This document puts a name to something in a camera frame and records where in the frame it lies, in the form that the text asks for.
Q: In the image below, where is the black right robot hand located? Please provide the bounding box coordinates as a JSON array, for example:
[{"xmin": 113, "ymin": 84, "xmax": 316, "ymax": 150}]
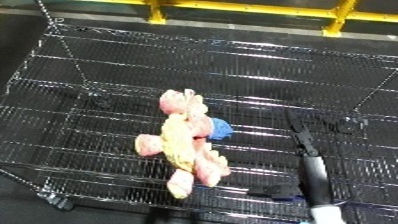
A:
[{"xmin": 284, "ymin": 108, "xmax": 335, "ymax": 208}]

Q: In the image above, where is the pink and yellow soft toy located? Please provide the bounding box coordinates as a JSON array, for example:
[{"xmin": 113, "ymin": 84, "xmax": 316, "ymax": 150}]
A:
[{"xmin": 133, "ymin": 88, "xmax": 237, "ymax": 200}]

